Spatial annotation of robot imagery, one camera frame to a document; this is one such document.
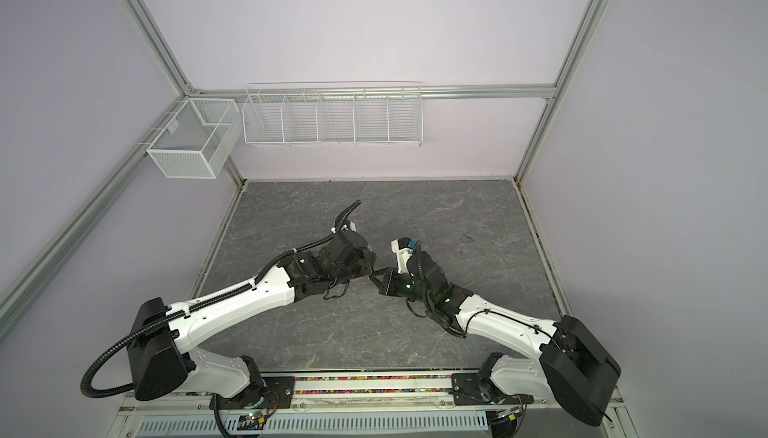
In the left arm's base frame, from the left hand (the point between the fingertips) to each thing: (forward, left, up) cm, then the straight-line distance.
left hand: (373, 262), depth 77 cm
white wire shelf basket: (+49, +9, +13) cm, 52 cm away
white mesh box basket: (+48, +59, +6) cm, 76 cm away
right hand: (-3, +1, -2) cm, 4 cm away
